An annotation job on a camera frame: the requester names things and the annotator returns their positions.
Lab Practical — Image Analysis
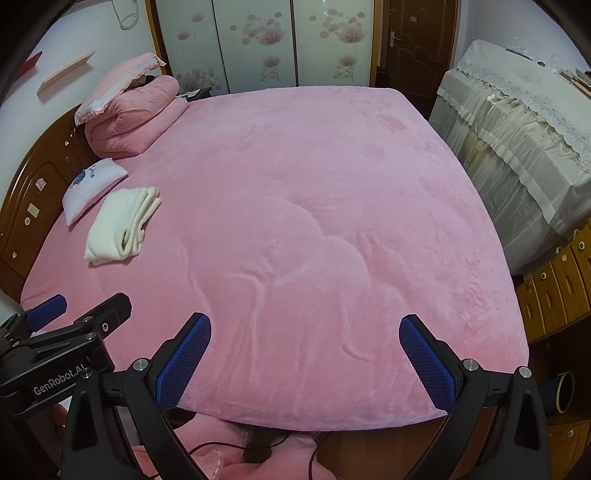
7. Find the tape roll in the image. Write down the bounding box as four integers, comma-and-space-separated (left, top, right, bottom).
540, 369, 576, 416

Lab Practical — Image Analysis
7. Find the folded pink quilt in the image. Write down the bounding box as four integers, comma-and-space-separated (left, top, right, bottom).
84, 75, 189, 159

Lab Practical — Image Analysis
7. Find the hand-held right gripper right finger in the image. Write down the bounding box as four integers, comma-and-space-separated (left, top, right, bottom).
398, 315, 552, 480

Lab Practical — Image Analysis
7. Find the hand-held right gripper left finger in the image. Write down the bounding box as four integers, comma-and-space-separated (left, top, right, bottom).
60, 311, 213, 480

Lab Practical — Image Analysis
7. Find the pink lace-trimmed pillow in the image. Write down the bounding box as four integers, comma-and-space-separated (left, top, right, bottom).
74, 52, 167, 126

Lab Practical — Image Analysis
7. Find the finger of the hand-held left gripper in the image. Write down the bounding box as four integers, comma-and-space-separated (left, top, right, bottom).
18, 294, 68, 333
21, 292, 133, 349

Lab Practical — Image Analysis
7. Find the floral sliding-door wardrobe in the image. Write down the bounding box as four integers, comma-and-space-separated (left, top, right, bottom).
152, 0, 375, 97

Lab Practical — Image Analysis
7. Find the wooden wall shelf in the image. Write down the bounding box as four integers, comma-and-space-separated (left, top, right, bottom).
37, 51, 96, 97

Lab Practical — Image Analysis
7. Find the cream lace furniture cover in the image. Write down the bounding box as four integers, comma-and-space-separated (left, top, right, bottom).
428, 39, 591, 274

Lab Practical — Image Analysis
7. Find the wooden headboard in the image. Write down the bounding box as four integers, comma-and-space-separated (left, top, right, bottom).
0, 104, 100, 305

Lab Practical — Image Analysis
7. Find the person's pink clothing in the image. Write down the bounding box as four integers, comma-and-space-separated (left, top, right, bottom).
134, 410, 342, 480

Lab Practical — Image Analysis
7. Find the white knit sweater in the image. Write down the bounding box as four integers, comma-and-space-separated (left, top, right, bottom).
84, 186, 162, 267

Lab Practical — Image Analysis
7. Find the pile of items on cover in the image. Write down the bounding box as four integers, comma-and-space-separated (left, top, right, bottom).
547, 51, 591, 99

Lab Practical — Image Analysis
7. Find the small white printed pillow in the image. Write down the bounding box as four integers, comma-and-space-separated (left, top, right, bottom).
62, 158, 129, 227

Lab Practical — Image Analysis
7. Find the red wall decoration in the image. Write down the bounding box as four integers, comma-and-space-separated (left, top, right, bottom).
14, 51, 44, 77

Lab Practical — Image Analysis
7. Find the pink bed blanket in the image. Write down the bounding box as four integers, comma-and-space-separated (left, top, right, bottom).
21, 87, 529, 432

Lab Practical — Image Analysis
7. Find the black cable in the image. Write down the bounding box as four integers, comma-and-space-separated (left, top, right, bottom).
185, 429, 326, 480

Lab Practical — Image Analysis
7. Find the wooden drawer cabinet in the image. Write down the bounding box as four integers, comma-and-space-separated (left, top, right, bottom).
515, 222, 591, 480

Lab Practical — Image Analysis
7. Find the dark wooden door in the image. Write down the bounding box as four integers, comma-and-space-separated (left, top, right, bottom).
379, 0, 458, 108

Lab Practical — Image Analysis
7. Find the wire on wall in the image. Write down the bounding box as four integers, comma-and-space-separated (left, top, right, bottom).
111, 0, 139, 31

